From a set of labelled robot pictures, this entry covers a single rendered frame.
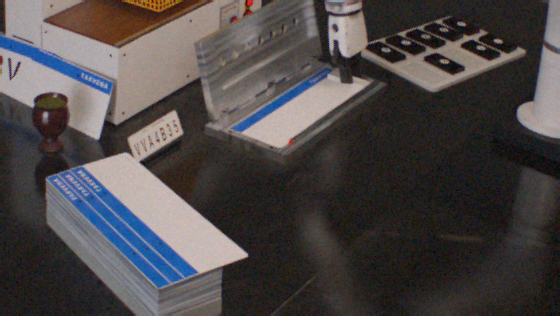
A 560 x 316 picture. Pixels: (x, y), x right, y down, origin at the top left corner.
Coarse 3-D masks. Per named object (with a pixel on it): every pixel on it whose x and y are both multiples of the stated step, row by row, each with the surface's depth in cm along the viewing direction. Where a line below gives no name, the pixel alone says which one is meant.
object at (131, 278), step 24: (48, 192) 216; (72, 192) 212; (48, 216) 219; (72, 216) 209; (96, 216) 205; (72, 240) 212; (96, 240) 203; (120, 240) 200; (96, 264) 206; (120, 264) 198; (144, 264) 194; (120, 288) 200; (144, 288) 193; (168, 288) 190; (192, 288) 194; (216, 288) 197; (144, 312) 195; (168, 312) 193; (192, 312) 196; (216, 312) 200
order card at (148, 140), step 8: (160, 120) 246; (168, 120) 248; (176, 120) 250; (144, 128) 242; (152, 128) 244; (160, 128) 246; (168, 128) 248; (176, 128) 250; (136, 136) 240; (144, 136) 242; (152, 136) 244; (160, 136) 246; (168, 136) 248; (176, 136) 250; (136, 144) 240; (144, 144) 242; (152, 144) 244; (160, 144) 246; (136, 152) 240; (144, 152) 242; (152, 152) 244; (136, 160) 240
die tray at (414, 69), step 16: (400, 32) 308; (480, 32) 313; (432, 48) 301; (448, 48) 302; (384, 64) 290; (400, 64) 291; (416, 64) 291; (464, 64) 294; (480, 64) 295; (496, 64) 296; (416, 80) 284; (432, 80) 284; (448, 80) 285
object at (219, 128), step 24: (312, 72) 280; (264, 96) 268; (360, 96) 271; (216, 120) 253; (240, 120) 257; (336, 120) 260; (240, 144) 250; (264, 144) 248; (288, 144) 249; (312, 144) 254
